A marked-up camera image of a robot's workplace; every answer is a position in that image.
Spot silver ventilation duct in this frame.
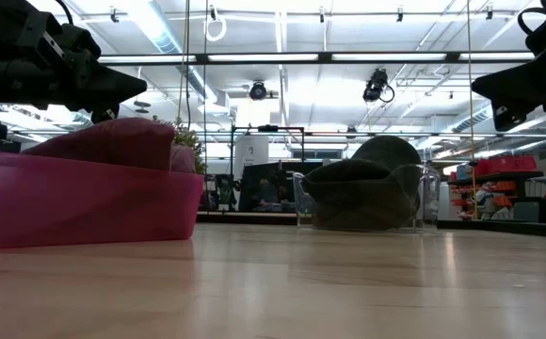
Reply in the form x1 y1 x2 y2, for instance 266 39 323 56
451 63 546 134

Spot black camera with cable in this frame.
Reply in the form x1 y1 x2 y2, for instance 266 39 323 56
361 68 395 104

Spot red storage bins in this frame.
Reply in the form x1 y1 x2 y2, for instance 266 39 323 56
473 154 538 178

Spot white hanging ring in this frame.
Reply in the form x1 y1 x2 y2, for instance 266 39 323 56
204 17 228 42

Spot black aluminium table frame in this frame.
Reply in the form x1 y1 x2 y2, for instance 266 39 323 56
196 211 546 240

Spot orange storage bins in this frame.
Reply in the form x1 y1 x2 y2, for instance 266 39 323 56
451 181 519 208

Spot maroon baseball cap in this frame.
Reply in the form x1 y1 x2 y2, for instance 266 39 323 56
21 117 176 171
169 143 198 174

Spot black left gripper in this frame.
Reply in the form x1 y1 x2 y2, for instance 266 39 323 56
46 49 148 112

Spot clear plastic bin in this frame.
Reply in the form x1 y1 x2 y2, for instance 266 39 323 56
293 162 442 235

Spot dark gray box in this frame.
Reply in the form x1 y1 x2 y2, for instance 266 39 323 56
512 196 546 224

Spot black horizontal rig bar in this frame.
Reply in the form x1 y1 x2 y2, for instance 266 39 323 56
97 50 536 66

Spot black shelf table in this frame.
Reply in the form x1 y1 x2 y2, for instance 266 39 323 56
446 170 546 222

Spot thin hanging cord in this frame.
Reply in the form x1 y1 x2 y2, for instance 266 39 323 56
177 0 192 131

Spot round black fixture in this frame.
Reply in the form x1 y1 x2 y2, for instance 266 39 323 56
249 80 268 102

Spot red cloth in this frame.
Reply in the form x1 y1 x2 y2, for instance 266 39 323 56
0 149 205 250

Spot black hanging cable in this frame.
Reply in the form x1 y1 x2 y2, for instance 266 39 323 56
202 0 208 156

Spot black metal frame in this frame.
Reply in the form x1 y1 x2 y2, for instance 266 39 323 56
229 124 307 164

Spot green potted plant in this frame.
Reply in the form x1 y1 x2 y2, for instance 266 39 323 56
153 116 207 175

